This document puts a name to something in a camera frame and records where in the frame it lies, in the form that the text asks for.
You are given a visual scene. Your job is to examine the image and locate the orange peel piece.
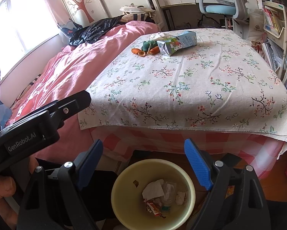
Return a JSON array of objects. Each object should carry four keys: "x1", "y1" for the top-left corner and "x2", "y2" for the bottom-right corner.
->
[
  {"x1": 131, "y1": 48, "x2": 146, "y2": 57},
  {"x1": 148, "y1": 46, "x2": 160, "y2": 55}
]

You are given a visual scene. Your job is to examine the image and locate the green wrapper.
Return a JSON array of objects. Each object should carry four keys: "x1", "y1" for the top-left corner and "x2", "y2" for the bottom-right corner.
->
[{"x1": 141, "y1": 40, "x2": 157, "y2": 53}]

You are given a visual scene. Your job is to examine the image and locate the blue milk carton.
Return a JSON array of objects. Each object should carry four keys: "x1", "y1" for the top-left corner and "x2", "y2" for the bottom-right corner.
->
[{"x1": 157, "y1": 31, "x2": 197, "y2": 57}]

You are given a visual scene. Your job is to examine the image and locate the yellow round trash bin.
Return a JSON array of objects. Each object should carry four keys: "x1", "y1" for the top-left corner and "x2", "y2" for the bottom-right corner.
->
[{"x1": 111, "y1": 159, "x2": 195, "y2": 229}]

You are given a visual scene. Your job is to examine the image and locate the left hand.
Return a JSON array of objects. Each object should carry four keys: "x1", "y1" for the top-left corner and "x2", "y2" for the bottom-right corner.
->
[{"x1": 0, "y1": 156, "x2": 40, "y2": 230}]

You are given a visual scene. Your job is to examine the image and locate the pink checked bed sheet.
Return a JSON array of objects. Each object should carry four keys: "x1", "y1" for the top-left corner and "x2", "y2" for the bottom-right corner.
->
[{"x1": 90, "y1": 126, "x2": 287, "y2": 178}]

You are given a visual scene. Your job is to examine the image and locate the clear plastic bottle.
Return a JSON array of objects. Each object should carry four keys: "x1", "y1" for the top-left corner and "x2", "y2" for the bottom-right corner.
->
[{"x1": 161, "y1": 182, "x2": 177, "y2": 213}]

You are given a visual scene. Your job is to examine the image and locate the red snack wrapper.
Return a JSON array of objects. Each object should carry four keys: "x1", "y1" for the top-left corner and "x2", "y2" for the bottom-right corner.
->
[{"x1": 143, "y1": 197, "x2": 166, "y2": 219}]

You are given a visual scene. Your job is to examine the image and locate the white paper in bin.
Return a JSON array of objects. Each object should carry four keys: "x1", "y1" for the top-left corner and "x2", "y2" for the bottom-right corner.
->
[{"x1": 142, "y1": 179, "x2": 164, "y2": 200}]

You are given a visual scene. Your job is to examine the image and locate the pink duvet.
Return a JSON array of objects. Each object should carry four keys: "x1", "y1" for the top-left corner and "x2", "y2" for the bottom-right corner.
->
[{"x1": 7, "y1": 21, "x2": 160, "y2": 164}]

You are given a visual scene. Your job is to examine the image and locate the floral white cloth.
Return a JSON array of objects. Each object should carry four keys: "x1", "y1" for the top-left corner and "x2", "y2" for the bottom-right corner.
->
[{"x1": 78, "y1": 29, "x2": 287, "y2": 142}]

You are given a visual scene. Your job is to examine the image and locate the black down jacket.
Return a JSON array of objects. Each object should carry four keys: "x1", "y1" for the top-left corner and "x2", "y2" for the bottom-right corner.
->
[{"x1": 68, "y1": 15, "x2": 123, "y2": 47}]

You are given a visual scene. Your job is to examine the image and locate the pink curtain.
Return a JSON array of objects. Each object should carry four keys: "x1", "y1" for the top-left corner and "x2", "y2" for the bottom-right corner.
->
[{"x1": 45, "y1": 0, "x2": 71, "y2": 26}]

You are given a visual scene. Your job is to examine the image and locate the white tote bag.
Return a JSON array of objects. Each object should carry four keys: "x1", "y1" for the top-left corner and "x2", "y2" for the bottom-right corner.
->
[{"x1": 246, "y1": 8, "x2": 267, "y2": 43}]

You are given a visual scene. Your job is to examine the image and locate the striped pillow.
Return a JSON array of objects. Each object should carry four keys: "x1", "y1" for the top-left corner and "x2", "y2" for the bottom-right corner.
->
[{"x1": 119, "y1": 13, "x2": 155, "y2": 24}]

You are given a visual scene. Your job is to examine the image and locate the white bag on pillow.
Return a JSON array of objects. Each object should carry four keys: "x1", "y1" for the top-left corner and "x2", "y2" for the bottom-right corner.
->
[{"x1": 120, "y1": 4, "x2": 155, "y2": 15}]

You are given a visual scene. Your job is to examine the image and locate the grey blue desk chair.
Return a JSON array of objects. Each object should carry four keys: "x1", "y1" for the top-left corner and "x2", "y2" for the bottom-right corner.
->
[{"x1": 189, "y1": 0, "x2": 254, "y2": 29}]

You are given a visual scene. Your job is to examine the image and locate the white desk with drawers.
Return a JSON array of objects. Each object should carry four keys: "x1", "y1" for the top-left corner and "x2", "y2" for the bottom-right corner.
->
[{"x1": 152, "y1": 0, "x2": 247, "y2": 31}]

